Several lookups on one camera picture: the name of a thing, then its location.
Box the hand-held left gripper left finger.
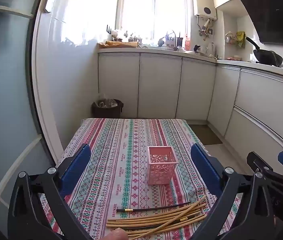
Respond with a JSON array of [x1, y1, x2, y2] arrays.
[[8, 144, 93, 240]]

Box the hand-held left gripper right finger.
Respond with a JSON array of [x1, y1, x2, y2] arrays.
[[191, 144, 277, 240]]

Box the pink perforated plastic basket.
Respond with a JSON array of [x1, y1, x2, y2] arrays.
[[147, 146, 179, 186]]

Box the pile of bamboo chopsticks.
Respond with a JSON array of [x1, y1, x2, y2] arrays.
[[106, 195, 207, 239]]

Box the person's left hand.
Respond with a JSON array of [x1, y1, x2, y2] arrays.
[[106, 229, 128, 240]]

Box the brown floor mat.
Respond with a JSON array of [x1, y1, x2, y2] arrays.
[[188, 124, 222, 145]]

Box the patterned striped tablecloth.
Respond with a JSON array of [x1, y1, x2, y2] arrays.
[[40, 118, 243, 240]]

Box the dark brown trash bin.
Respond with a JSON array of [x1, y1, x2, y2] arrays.
[[91, 99, 124, 118]]

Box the clear plastic trash bag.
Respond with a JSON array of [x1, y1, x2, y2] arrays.
[[95, 93, 118, 108]]

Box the white kitchen countertop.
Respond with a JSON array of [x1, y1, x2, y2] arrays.
[[98, 45, 283, 83]]

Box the black wok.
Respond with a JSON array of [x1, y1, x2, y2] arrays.
[[245, 37, 283, 67]]

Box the white framed glass door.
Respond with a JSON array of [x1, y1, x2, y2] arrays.
[[0, 0, 82, 230]]

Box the white kettle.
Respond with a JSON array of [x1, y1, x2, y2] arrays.
[[207, 42, 217, 57]]

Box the yellow hanging packet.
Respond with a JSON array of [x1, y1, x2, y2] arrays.
[[236, 31, 246, 48]]

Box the small potted plants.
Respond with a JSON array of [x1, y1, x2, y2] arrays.
[[114, 30, 142, 42]]

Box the black range hood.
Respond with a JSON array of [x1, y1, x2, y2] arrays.
[[235, 0, 283, 46]]

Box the bright kitchen window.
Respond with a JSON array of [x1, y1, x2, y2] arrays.
[[115, 0, 191, 43]]

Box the white wall water heater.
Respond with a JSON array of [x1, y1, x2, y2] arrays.
[[192, 0, 217, 20]]

